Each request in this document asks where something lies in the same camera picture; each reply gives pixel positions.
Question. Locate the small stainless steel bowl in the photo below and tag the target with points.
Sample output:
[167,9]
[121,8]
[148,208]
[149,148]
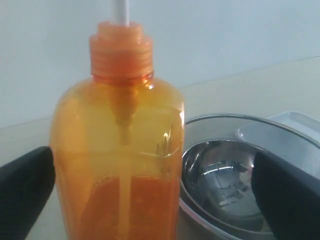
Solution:
[216,180]

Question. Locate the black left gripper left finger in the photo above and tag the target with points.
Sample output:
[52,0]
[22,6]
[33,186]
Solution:
[26,184]

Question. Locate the white plastic tray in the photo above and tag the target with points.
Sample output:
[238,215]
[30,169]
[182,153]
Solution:
[263,134]

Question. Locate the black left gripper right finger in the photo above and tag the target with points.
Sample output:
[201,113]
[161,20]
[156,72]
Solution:
[288,198]

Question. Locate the orange pump soap bottle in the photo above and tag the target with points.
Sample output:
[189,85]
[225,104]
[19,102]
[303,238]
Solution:
[117,141]

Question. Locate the large steel mesh strainer bowl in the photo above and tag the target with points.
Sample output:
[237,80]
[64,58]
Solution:
[299,150]

